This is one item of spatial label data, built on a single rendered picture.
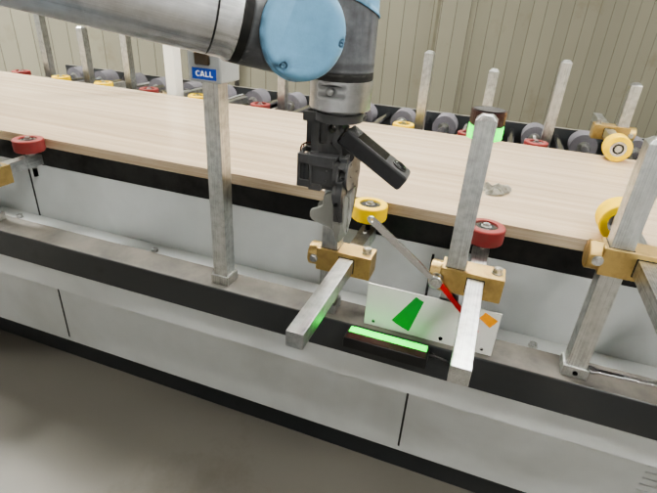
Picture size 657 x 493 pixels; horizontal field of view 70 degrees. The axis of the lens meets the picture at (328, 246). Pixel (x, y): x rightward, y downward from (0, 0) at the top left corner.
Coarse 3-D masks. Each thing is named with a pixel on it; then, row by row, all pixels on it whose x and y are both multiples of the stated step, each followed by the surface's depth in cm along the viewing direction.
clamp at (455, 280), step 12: (432, 264) 90; (444, 264) 90; (468, 264) 90; (480, 264) 90; (444, 276) 89; (456, 276) 88; (468, 276) 87; (480, 276) 87; (492, 276) 87; (504, 276) 87; (456, 288) 89; (492, 288) 87; (492, 300) 88
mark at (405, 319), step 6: (414, 300) 94; (420, 300) 93; (408, 306) 95; (414, 306) 94; (420, 306) 94; (402, 312) 96; (408, 312) 95; (414, 312) 95; (396, 318) 97; (402, 318) 96; (408, 318) 96; (414, 318) 95; (402, 324) 97; (408, 324) 96; (408, 330) 97
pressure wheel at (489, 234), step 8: (480, 224) 99; (488, 224) 97; (496, 224) 99; (480, 232) 95; (488, 232) 95; (496, 232) 95; (504, 232) 96; (472, 240) 97; (480, 240) 96; (488, 240) 95; (496, 240) 95
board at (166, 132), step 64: (0, 128) 142; (64, 128) 146; (128, 128) 151; (192, 128) 155; (256, 128) 160; (384, 128) 171; (320, 192) 113; (384, 192) 114; (448, 192) 116; (512, 192) 119; (576, 192) 122
